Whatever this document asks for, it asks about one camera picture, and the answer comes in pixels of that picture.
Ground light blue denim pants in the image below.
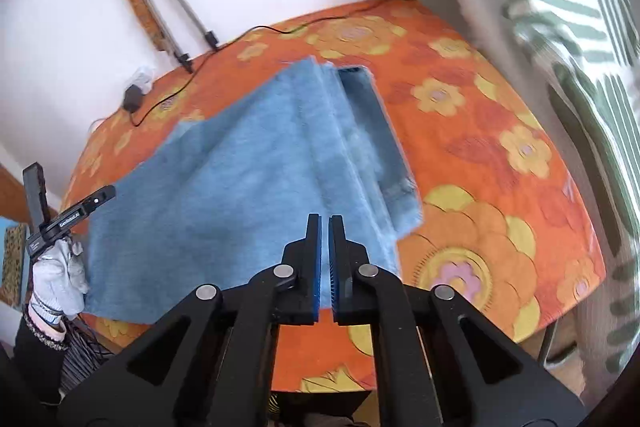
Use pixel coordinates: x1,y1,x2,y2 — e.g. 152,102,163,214
86,57,423,324

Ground left white gloved hand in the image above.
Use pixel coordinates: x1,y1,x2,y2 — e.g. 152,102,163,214
29,239,89,324

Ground wooden door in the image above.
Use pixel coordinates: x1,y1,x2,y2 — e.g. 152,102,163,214
0,165,32,225

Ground blue plastic chair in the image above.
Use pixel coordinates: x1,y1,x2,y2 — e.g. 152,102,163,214
0,217,29,310

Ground leopard print cushion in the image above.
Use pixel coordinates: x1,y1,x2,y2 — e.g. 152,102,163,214
1,223,28,309

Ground black power adapter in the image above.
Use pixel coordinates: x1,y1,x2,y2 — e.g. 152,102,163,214
122,84,144,114

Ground white power strip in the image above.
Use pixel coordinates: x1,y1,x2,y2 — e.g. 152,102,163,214
125,66,155,95

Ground orange floral bedspread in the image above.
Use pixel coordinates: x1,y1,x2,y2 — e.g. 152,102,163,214
60,0,608,394

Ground green striped white pillow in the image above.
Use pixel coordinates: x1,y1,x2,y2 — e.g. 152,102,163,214
458,0,639,404

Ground black charger cable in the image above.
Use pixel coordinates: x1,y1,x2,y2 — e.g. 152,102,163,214
128,0,417,128

